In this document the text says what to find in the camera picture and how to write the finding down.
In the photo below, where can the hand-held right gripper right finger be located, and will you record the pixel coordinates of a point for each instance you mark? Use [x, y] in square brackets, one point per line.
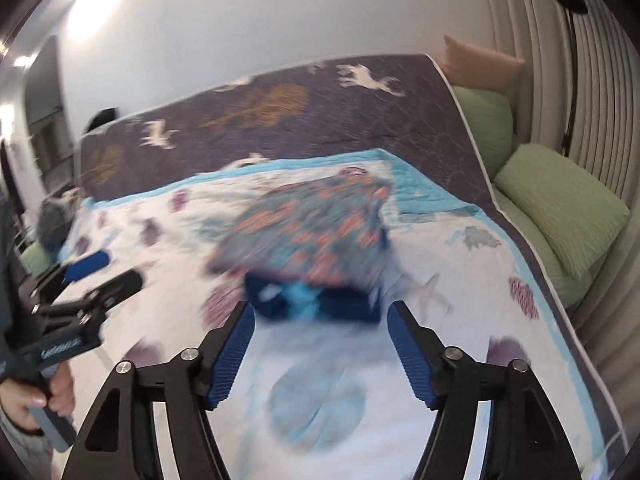
[412, 355]

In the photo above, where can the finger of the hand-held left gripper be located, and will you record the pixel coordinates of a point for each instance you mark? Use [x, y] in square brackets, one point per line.
[117, 285]
[90, 262]

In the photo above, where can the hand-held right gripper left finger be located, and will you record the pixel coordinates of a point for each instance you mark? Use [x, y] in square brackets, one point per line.
[232, 355]

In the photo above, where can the blue floral shirt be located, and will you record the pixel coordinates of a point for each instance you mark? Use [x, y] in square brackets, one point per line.
[310, 230]

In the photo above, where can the person's left forearm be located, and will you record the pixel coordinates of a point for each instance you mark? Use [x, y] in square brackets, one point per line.
[20, 455]

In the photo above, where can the pile of grey-blue clothes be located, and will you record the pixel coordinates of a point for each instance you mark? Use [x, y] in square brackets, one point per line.
[55, 217]

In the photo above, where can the person's left hand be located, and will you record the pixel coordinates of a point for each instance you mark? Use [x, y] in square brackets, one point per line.
[55, 392]

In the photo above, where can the green pillow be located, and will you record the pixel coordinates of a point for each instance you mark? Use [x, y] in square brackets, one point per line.
[560, 200]
[485, 130]
[35, 260]

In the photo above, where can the navy star-print folded garment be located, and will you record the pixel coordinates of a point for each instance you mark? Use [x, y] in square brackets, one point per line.
[345, 305]

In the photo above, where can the white shell-print quilt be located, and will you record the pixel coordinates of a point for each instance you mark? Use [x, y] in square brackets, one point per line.
[450, 260]

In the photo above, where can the black garment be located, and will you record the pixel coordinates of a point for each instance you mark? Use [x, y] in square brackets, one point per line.
[102, 117]

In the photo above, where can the grey deer-print mattress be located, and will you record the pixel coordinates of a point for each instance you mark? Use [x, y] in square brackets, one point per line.
[300, 125]

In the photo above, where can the beige pillow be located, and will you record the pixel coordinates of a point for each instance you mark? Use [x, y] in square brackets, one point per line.
[480, 62]

